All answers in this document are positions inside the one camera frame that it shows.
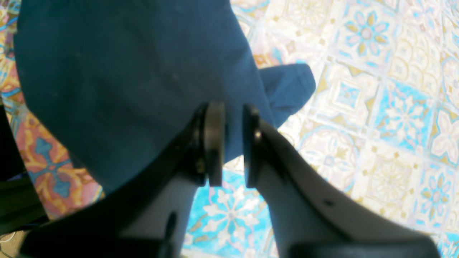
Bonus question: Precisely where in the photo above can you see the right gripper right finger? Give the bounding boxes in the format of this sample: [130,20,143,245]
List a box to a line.
[243,105,440,258]

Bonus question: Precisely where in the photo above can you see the dark blue t-shirt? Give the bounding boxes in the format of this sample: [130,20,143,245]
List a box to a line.
[14,0,316,193]

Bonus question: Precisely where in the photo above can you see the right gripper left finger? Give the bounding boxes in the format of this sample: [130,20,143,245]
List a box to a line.
[20,102,225,258]

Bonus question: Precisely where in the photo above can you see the patterned tablecloth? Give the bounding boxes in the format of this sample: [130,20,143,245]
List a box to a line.
[1,0,459,258]

